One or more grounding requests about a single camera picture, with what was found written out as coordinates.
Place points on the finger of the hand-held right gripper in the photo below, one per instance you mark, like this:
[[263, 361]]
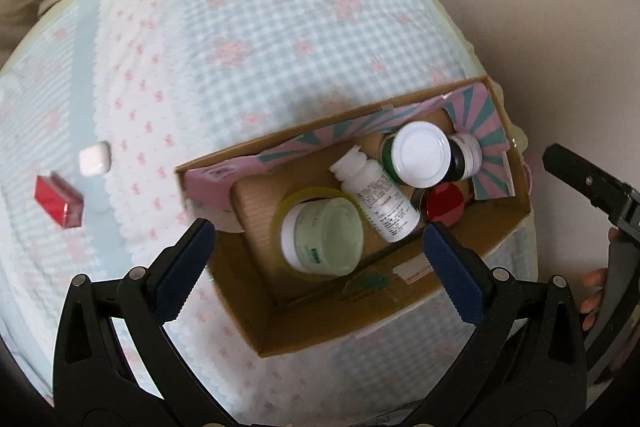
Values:
[[580, 174]]

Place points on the cardboard box with pink print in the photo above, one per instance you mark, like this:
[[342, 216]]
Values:
[[310, 322]]

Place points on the small white case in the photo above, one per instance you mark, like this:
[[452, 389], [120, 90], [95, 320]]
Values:
[[95, 158]]

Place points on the person's right hand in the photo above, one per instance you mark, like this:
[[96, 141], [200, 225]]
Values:
[[595, 279]]

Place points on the red box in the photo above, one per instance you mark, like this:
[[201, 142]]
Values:
[[55, 199]]

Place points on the dark jar with white label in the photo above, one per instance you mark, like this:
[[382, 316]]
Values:
[[462, 157]]

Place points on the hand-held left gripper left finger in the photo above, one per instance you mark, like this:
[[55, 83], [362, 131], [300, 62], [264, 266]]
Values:
[[182, 267]]

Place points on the pale green cream jar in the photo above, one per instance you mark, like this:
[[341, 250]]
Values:
[[325, 232]]

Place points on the white pill bottle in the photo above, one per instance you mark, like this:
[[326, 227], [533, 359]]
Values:
[[385, 202]]

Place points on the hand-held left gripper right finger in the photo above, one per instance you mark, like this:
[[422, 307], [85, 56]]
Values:
[[452, 272]]

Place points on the green jar with white lid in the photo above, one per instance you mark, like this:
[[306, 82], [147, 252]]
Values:
[[419, 152]]

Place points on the jar with red lid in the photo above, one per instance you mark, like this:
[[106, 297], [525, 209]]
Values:
[[444, 203]]

